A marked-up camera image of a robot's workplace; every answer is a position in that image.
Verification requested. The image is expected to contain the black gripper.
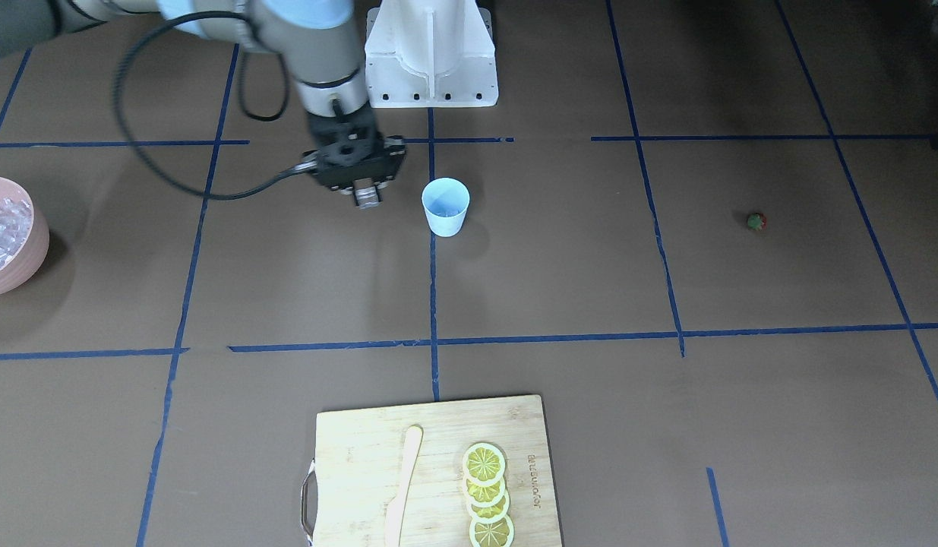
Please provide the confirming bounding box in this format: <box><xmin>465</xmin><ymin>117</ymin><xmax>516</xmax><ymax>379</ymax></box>
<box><xmin>308</xmin><ymin>106</ymin><xmax>406</xmax><ymax>209</ymax></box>

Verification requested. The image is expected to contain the pile of clear ice cubes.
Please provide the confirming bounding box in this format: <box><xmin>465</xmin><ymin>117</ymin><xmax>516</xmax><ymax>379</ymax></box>
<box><xmin>0</xmin><ymin>198</ymin><xmax>34</xmax><ymax>270</ymax></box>

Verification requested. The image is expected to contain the red strawberry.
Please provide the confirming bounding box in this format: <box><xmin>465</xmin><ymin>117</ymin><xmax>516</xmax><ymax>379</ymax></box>
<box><xmin>746</xmin><ymin>211</ymin><xmax>768</xmax><ymax>232</ymax></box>

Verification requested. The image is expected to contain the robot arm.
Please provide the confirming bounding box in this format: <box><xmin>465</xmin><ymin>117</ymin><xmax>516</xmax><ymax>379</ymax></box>
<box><xmin>0</xmin><ymin>1</ymin><xmax>406</xmax><ymax>209</ymax></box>

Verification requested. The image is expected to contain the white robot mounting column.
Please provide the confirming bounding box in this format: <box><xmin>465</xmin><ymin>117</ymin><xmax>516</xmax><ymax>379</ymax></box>
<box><xmin>365</xmin><ymin>1</ymin><xmax>499</xmax><ymax>109</ymax></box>

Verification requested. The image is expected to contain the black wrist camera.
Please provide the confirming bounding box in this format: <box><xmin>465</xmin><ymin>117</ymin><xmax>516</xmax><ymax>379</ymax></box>
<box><xmin>301</xmin><ymin>129</ymin><xmax>407</xmax><ymax>181</ymax></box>

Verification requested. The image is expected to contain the pink bowl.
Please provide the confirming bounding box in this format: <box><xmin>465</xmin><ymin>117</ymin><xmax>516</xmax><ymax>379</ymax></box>
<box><xmin>0</xmin><ymin>177</ymin><xmax>49</xmax><ymax>295</ymax></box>

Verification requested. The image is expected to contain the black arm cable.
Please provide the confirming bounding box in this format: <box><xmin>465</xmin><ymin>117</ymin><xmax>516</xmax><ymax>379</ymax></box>
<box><xmin>113</xmin><ymin>9</ymin><xmax>340</xmax><ymax>201</ymax></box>

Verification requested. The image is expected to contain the light blue cup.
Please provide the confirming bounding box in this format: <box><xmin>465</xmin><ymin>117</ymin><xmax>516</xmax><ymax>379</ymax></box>
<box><xmin>421</xmin><ymin>178</ymin><xmax>471</xmax><ymax>238</ymax></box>

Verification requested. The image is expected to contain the wooden cutting board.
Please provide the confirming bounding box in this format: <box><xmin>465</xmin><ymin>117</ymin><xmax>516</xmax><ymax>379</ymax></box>
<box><xmin>302</xmin><ymin>394</ymin><xmax>563</xmax><ymax>546</ymax></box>

